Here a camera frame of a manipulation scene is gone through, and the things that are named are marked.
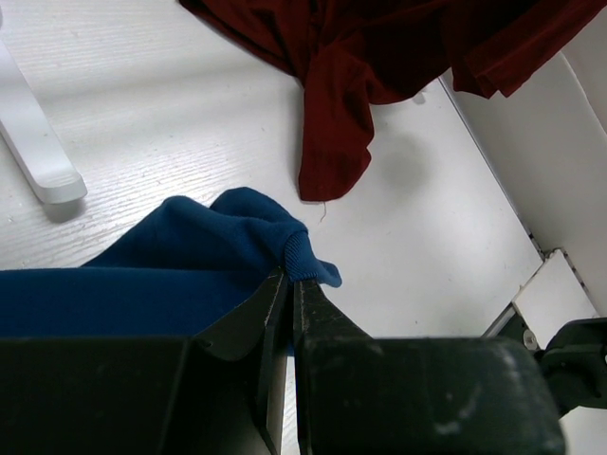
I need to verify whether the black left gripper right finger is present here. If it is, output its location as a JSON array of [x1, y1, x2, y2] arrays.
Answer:
[[293, 281, 566, 454]]

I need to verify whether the dark red t-shirt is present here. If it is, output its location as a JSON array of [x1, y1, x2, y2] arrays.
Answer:
[[185, 0, 606, 202]]

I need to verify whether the blue printed t-shirt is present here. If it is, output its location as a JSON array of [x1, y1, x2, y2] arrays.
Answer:
[[1, 188, 342, 337]]

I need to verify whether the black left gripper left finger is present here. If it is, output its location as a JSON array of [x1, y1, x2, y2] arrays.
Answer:
[[1, 269, 287, 454]]

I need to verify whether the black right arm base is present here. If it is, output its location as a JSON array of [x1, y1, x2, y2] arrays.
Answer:
[[485, 314, 606, 416]]

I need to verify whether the white clothes rack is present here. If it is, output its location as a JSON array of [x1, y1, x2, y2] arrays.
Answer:
[[1, 45, 87, 204]]

